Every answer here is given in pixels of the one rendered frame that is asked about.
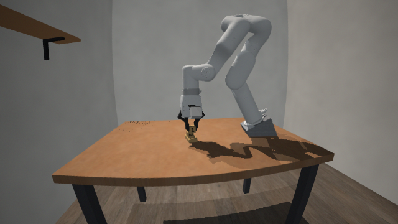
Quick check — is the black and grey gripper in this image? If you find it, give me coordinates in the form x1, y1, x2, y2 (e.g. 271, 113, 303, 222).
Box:
177, 95, 205, 132

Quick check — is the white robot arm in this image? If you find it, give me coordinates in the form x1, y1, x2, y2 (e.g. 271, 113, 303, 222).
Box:
182, 14, 272, 126

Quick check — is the tan number cube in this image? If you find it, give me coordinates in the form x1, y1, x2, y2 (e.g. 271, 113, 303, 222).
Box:
186, 131, 194, 138
189, 125, 196, 133

